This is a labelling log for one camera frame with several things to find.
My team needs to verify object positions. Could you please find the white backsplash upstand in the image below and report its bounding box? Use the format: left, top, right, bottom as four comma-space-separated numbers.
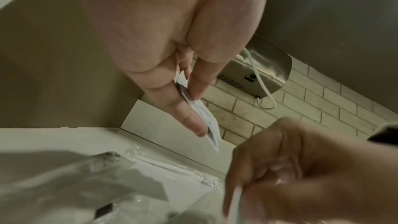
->
120, 100, 237, 175

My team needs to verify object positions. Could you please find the steel wall hand dryer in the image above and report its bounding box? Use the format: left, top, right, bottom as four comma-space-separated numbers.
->
216, 33, 293, 100

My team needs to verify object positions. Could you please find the white toothpaste sachet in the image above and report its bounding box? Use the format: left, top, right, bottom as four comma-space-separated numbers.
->
173, 69, 222, 153

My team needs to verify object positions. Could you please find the black right wristband with markers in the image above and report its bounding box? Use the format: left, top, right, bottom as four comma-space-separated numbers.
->
366, 121, 398, 145

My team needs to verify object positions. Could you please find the white power cable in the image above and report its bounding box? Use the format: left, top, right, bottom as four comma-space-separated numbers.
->
242, 47, 277, 110

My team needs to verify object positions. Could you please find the grey overhead cabinet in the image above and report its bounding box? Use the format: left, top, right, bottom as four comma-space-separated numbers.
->
254, 0, 398, 120

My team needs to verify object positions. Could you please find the clear plastic packets pile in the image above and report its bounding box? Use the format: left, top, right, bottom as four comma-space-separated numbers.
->
86, 151, 138, 173

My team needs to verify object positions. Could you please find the person's right hand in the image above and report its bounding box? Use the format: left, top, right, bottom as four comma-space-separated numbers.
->
223, 117, 398, 224

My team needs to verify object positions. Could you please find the person's left hand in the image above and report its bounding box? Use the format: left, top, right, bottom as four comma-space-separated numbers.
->
73, 0, 272, 138

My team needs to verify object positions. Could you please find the dark brown side panel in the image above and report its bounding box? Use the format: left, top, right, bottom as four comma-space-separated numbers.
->
0, 0, 147, 130

